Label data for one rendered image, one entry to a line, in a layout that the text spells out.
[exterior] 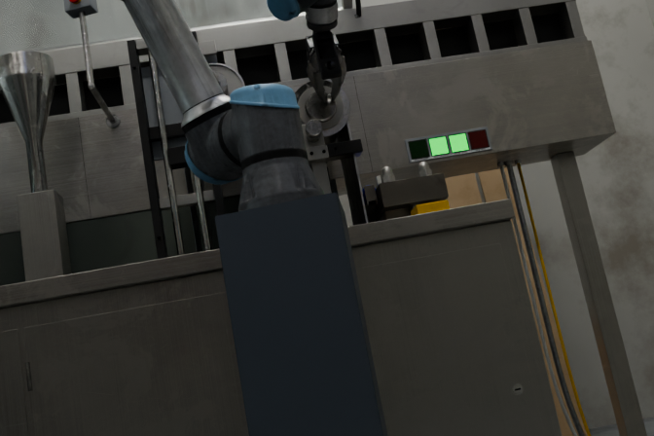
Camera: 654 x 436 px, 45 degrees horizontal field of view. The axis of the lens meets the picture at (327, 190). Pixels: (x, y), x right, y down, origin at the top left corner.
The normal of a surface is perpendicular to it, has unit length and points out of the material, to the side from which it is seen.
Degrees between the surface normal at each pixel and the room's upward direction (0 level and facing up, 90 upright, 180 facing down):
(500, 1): 90
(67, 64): 90
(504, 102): 90
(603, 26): 90
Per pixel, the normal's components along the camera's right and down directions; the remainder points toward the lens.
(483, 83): 0.07, -0.22
